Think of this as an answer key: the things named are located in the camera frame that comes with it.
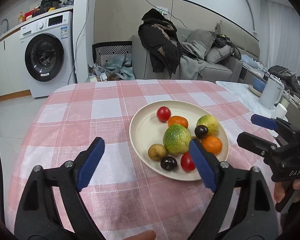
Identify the red cherry tomato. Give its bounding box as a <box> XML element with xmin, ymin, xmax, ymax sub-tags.
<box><xmin>180</xmin><ymin>152</ymin><xmax>196</xmax><ymax>172</ymax></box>
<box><xmin>157</xmin><ymin>106</ymin><xmax>171</xmax><ymax>122</ymax></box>

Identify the person's left hand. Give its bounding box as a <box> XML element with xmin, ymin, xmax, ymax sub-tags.
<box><xmin>124</xmin><ymin>230</ymin><xmax>157</xmax><ymax>240</ymax></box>

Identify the white front-load washing machine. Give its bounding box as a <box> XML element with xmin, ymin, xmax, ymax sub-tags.
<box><xmin>20</xmin><ymin>11</ymin><xmax>77</xmax><ymax>98</ymax></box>

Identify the large orange tangerine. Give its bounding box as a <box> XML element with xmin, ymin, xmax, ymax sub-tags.
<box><xmin>201</xmin><ymin>135</ymin><xmax>223</xmax><ymax>155</ymax></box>

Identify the black pot on washer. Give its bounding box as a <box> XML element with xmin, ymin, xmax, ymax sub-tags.
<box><xmin>40</xmin><ymin>0</ymin><xmax>62</xmax><ymax>10</ymax></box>

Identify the white electric kettle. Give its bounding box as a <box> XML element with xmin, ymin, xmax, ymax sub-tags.
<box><xmin>260</xmin><ymin>75</ymin><xmax>285</xmax><ymax>109</ymax></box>

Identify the pink white checkered tablecloth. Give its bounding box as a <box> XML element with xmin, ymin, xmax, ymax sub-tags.
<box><xmin>6</xmin><ymin>80</ymin><xmax>274</xmax><ymax>239</ymax></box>

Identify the white kitchen cabinet counter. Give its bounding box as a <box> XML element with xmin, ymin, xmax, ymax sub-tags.
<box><xmin>0</xmin><ymin>30</ymin><xmax>29</xmax><ymax>96</ymax></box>

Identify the small dark plum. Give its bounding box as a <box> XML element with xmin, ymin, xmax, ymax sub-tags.
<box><xmin>160</xmin><ymin>156</ymin><xmax>178</xmax><ymax>171</ymax></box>

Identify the green yellow guava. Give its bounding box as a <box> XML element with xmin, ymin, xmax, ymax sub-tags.
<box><xmin>163</xmin><ymin>124</ymin><xmax>192</xmax><ymax>156</ymax></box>

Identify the larger dark plum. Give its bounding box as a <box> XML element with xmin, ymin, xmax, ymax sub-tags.
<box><xmin>194</xmin><ymin>125</ymin><xmax>209</xmax><ymax>140</ymax></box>

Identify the cream oval plate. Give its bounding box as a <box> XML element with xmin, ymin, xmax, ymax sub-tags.
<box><xmin>129</xmin><ymin>100</ymin><xmax>230</xmax><ymax>182</ymax></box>

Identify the small orange tangerine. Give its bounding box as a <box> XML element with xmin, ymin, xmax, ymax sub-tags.
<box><xmin>167</xmin><ymin>115</ymin><xmax>189</xmax><ymax>128</ymax></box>

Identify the grey sofa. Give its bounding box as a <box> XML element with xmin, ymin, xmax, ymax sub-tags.
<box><xmin>131</xmin><ymin>26</ymin><xmax>244</xmax><ymax>81</ymax></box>

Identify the brown round longan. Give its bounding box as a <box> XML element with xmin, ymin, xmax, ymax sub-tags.
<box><xmin>148</xmin><ymin>144</ymin><xmax>167</xmax><ymax>161</ymax></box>

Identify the grey blanket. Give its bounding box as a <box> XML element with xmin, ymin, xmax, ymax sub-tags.
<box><xmin>179</xmin><ymin>41</ymin><xmax>207</xmax><ymax>80</ymax></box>

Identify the grey pillow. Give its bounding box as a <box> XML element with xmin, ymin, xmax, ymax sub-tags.
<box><xmin>205</xmin><ymin>45</ymin><xmax>234</xmax><ymax>64</ymax></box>
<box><xmin>187</xmin><ymin>29</ymin><xmax>217</xmax><ymax>57</ymax></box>

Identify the chrome faucet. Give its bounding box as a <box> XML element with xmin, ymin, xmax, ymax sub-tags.
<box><xmin>1</xmin><ymin>19</ymin><xmax>9</xmax><ymax>33</ymax></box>

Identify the person's right hand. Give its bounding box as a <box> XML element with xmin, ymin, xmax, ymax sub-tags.
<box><xmin>274</xmin><ymin>179</ymin><xmax>300</xmax><ymax>203</ymax></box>

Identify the black jacket on chair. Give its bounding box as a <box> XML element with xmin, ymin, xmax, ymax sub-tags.
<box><xmin>138</xmin><ymin>9</ymin><xmax>183</xmax><ymax>77</ymax></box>

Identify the white marble side table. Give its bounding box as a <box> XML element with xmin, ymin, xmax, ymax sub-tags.
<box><xmin>216</xmin><ymin>81</ymin><xmax>274</xmax><ymax>118</ymax></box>

